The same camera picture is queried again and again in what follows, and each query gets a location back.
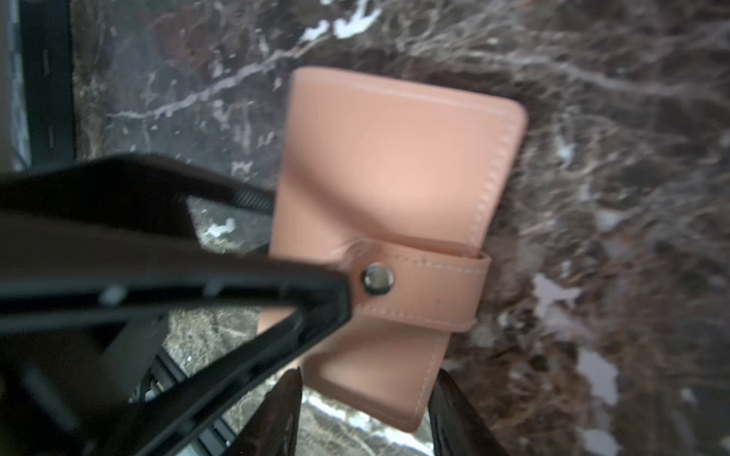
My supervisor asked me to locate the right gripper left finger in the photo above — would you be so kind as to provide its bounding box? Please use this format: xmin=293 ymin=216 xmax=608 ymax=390
xmin=224 ymin=369 xmax=303 ymax=456

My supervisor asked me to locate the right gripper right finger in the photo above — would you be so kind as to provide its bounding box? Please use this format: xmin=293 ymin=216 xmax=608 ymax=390
xmin=428 ymin=369 xmax=508 ymax=456

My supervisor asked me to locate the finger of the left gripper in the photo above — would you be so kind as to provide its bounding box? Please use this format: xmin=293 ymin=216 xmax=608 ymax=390
xmin=1 ymin=211 xmax=351 ymax=455
xmin=1 ymin=154 xmax=275 ymax=239

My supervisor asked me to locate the pink leather card holder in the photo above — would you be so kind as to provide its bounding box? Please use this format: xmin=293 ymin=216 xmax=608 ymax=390
xmin=269 ymin=66 xmax=528 ymax=432

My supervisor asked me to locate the black front mounting rail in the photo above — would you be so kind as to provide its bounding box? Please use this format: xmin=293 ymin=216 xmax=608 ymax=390
xmin=19 ymin=0 xmax=76 ymax=167

